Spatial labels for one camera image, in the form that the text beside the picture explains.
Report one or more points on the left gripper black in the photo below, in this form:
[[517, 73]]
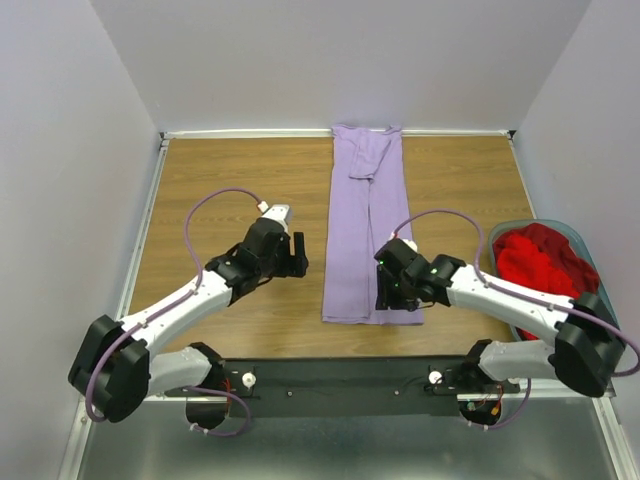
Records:
[[295, 266]]

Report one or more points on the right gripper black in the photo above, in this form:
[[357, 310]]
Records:
[[384, 296]]

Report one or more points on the purple t shirt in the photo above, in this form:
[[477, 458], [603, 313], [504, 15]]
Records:
[[368, 200]]

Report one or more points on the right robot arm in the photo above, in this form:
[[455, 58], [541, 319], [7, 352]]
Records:
[[576, 340]]

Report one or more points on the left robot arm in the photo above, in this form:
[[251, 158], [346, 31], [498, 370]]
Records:
[[121, 362]]

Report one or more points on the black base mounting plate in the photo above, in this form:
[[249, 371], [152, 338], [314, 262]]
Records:
[[341, 387]]

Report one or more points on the dark red t shirt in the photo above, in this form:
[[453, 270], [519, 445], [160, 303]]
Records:
[[569, 253]]

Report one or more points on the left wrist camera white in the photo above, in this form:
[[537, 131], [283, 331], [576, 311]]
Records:
[[279, 213]]

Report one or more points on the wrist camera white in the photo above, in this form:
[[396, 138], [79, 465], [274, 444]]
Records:
[[410, 243], [279, 213]]

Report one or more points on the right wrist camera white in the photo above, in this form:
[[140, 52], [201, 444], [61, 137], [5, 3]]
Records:
[[410, 243]]

